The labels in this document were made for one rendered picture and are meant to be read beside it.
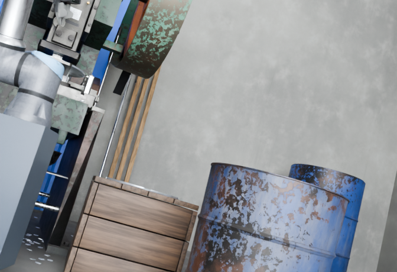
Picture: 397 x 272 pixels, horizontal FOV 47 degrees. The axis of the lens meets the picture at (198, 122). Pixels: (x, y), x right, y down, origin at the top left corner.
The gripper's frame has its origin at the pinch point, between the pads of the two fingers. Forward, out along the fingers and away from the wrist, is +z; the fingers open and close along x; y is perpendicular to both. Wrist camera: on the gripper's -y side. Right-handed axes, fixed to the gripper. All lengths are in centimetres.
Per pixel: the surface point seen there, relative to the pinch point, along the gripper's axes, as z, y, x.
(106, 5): -12.7, 0.8, 29.9
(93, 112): 36.6, 18.8, 6.3
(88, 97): 32.1, 6.5, 17.3
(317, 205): 41, 125, -36
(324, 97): 20, 72, 274
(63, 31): 3.4, -10.8, 15.1
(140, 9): -18, -12, 80
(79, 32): 2.3, -7.8, 22.8
